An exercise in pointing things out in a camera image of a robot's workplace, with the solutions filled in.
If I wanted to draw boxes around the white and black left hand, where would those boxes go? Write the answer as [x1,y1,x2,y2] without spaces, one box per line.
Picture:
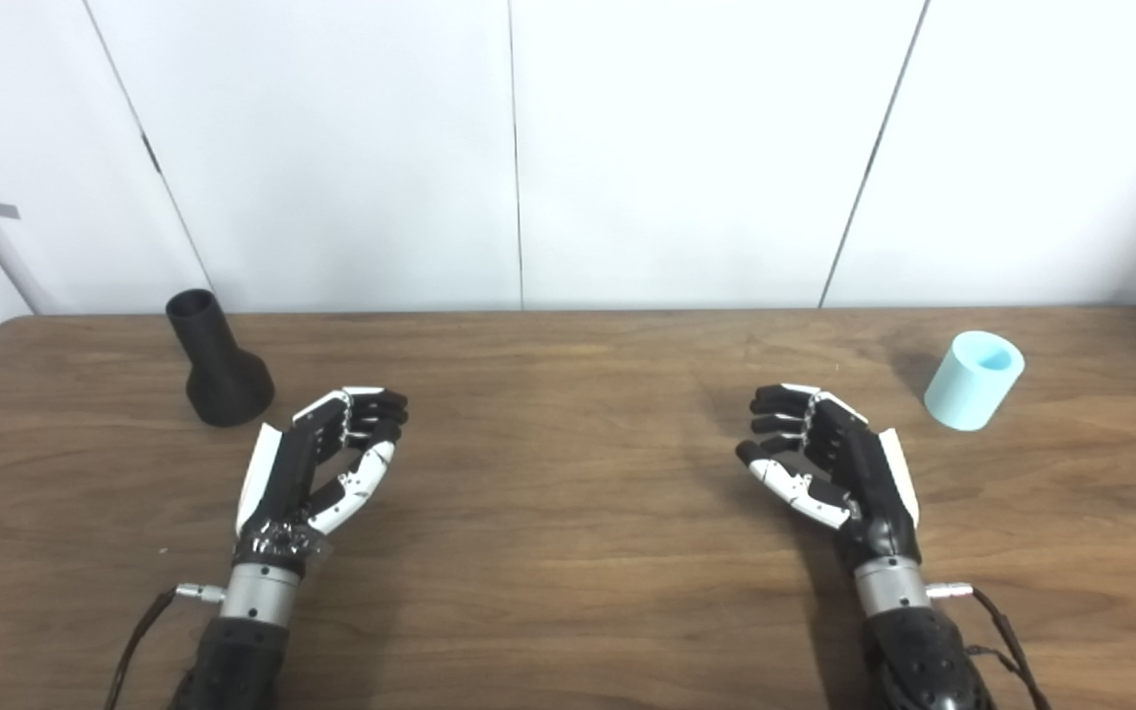
[235,387,410,578]

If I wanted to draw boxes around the white and black right hand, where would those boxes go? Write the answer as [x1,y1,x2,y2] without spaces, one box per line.
[736,383,922,573]

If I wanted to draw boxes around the black nozzle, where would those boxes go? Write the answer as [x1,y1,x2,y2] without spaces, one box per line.
[166,288,276,428]

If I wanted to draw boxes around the light-blue hose piece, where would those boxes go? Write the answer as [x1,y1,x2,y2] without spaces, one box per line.
[924,330,1027,433]

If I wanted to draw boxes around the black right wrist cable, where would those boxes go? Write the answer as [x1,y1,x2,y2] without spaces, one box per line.
[926,582,1054,710]

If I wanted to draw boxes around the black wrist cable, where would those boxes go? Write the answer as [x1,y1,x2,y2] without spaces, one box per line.
[926,582,1054,710]
[103,584,227,710]

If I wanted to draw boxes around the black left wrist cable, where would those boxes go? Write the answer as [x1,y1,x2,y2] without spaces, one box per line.
[103,584,227,710]

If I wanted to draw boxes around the thin black forearm wires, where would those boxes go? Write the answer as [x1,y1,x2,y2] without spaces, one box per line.
[965,641,1025,683]

